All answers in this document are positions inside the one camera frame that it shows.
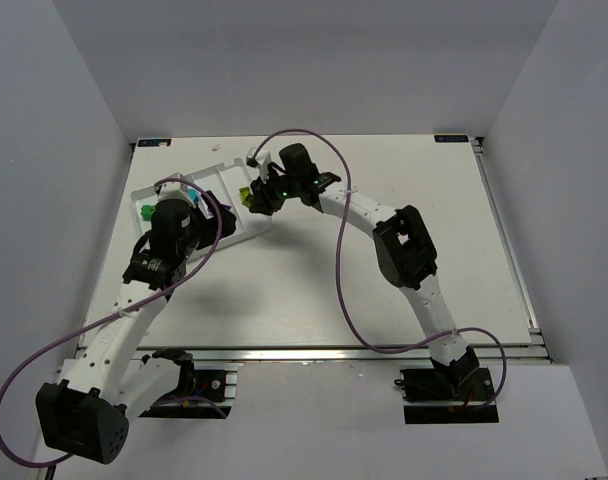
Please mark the blue label sticker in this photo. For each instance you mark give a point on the blue label sticker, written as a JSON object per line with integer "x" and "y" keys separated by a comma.
{"x": 154, "y": 143}
{"x": 451, "y": 138}

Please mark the green square lego brick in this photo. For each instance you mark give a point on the green square lego brick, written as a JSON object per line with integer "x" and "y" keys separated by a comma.
{"x": 147, "y": 212}

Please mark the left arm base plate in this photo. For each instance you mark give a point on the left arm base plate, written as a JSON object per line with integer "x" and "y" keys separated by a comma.
{"x": 211, "y": 398}

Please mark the blue label sticker right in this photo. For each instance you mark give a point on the blue label sticker right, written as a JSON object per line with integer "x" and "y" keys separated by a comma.
{"x": 451, "y": 138}

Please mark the blue rounded lego brick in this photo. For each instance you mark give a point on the blue rounded lego brick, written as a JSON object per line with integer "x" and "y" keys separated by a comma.
{"x": 194, "y": 196}

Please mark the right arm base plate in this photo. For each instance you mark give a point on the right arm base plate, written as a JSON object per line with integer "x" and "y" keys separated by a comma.
{"x": 429, "y": 400}

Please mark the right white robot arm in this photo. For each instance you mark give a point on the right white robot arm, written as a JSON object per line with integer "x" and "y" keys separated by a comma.
{"x": 405, "y": 253}

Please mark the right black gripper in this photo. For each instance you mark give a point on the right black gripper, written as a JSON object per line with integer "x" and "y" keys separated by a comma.
{"x": 263, "y": 198}

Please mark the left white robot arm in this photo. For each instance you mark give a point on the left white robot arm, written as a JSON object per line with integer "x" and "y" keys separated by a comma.
{"x": 89, "y": 411}

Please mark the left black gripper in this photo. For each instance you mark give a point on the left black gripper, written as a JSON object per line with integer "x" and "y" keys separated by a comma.
{"x": 216, "y": 220}

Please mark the blue label sticker left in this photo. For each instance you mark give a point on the blue label sticker left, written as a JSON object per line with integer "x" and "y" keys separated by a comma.
{"x": 154, "y": 143}

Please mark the purple lego brick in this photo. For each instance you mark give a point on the purple lego brick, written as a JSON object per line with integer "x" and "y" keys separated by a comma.
{"x": 214, "y": 205}

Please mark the white divided plastic tray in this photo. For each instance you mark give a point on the white divided plastic tray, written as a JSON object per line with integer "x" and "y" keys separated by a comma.
{"x": 228, "y": 183}

